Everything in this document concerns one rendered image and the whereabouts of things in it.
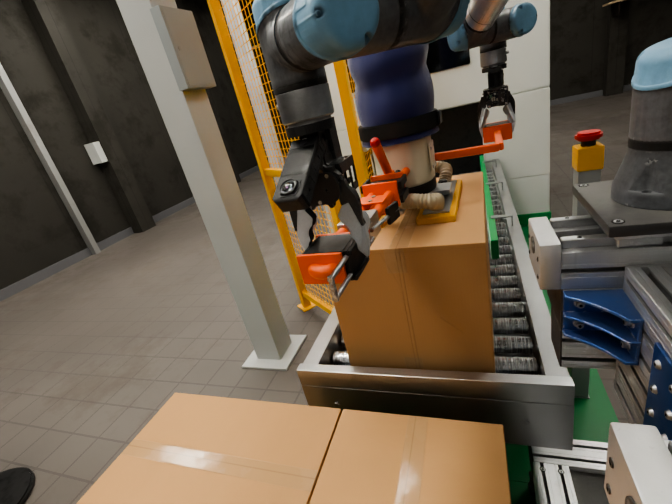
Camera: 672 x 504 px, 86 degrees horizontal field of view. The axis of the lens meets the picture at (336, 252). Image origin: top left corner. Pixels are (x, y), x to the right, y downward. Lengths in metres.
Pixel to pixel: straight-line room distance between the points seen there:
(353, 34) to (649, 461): 0.44
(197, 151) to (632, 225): 1.59
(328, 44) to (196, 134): 1.42
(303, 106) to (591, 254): 0.52
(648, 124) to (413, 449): 0.76
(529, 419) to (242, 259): 1.40
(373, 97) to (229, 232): 1.10
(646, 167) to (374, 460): 0.76
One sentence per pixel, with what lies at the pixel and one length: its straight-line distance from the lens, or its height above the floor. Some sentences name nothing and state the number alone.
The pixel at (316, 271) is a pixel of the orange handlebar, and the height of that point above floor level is 1.08.
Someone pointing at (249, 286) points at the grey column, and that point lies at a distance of 1.97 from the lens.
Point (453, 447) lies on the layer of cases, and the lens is 0.95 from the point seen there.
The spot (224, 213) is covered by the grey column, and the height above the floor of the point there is 0.92.
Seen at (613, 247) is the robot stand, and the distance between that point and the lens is 0.75.
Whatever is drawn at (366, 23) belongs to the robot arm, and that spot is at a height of 1.36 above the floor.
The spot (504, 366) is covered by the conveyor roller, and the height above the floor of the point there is 0.54.
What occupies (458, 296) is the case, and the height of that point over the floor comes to 0.81.
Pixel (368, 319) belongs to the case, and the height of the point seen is 0.74.
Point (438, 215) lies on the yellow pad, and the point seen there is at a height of 0.97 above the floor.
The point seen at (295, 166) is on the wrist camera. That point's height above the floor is 1.23.
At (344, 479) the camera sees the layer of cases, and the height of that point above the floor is 0.54.
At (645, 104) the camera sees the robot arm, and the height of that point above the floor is 1.19.
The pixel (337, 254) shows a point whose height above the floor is 1.10.
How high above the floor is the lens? 1.30
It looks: 23 degrees down
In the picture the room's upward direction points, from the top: 14 degrees counter-clockwise
